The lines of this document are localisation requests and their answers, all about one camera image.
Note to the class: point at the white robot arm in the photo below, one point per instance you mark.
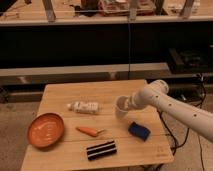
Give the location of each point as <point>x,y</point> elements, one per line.
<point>155,94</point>

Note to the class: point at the orange ceramic bowl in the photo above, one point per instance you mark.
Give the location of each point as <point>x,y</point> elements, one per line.
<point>45,130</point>

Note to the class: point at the white plastic bottle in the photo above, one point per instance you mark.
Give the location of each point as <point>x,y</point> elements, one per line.
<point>84,107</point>

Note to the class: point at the orange toy carrot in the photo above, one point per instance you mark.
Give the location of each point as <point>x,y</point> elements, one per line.
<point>89,131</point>

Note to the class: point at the wooden table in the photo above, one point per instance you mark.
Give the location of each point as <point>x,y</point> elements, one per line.
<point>94,138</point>

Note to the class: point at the blue sponge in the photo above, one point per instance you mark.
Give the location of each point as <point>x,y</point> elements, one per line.
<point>139,131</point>

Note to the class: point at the black white striped block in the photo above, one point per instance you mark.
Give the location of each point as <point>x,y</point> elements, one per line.
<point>101,150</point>

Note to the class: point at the long wooden workbench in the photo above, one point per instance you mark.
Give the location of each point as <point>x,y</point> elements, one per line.
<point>41,75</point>

